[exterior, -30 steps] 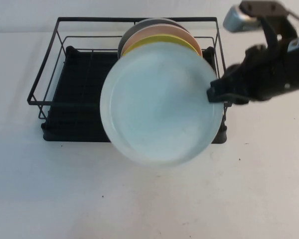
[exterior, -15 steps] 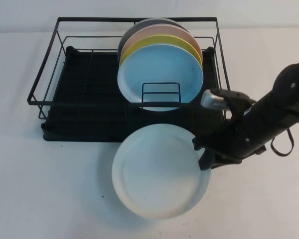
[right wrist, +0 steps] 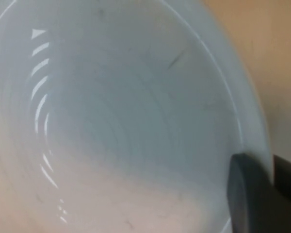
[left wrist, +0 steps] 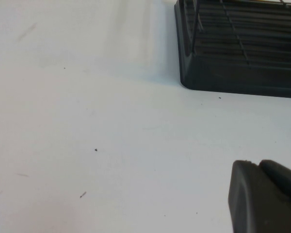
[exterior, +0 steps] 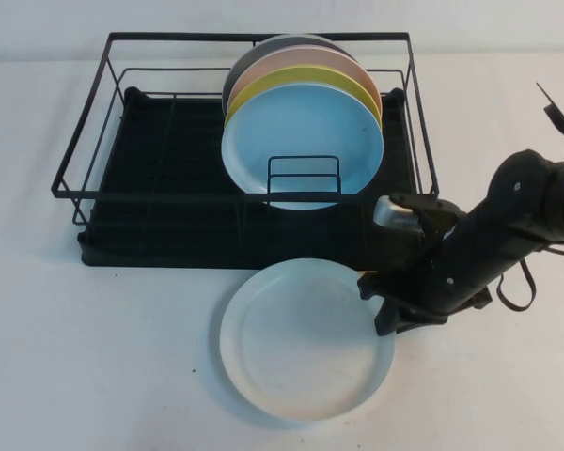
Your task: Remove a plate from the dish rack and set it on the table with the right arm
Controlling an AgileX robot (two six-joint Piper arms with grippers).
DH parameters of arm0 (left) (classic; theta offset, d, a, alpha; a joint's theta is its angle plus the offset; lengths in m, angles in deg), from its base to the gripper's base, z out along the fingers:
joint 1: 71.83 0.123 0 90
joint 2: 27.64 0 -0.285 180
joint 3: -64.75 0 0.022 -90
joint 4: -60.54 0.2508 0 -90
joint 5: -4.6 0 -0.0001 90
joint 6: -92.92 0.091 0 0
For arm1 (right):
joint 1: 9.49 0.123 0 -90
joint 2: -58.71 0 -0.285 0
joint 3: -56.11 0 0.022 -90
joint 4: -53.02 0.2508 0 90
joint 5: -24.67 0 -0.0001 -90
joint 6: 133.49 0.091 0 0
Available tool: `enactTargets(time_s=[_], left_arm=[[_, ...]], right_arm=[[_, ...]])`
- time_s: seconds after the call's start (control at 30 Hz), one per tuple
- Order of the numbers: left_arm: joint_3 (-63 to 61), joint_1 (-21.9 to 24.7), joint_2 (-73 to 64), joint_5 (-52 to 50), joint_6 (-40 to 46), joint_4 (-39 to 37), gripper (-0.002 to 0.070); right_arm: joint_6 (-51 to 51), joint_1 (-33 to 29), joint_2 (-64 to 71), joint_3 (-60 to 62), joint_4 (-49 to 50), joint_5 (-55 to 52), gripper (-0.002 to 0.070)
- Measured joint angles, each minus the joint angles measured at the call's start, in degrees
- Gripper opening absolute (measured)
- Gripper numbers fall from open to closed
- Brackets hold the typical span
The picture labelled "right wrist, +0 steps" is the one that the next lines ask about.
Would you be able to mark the white plate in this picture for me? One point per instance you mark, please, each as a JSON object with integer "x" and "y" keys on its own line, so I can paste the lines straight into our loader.
{"x": 135, "y": 109}

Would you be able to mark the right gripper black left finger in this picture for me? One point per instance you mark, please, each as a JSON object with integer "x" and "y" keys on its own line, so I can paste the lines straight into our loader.
{"x": 252, "y": 201}

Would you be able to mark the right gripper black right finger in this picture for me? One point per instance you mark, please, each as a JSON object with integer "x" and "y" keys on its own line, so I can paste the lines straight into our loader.
{"x": 288, "y": 182}

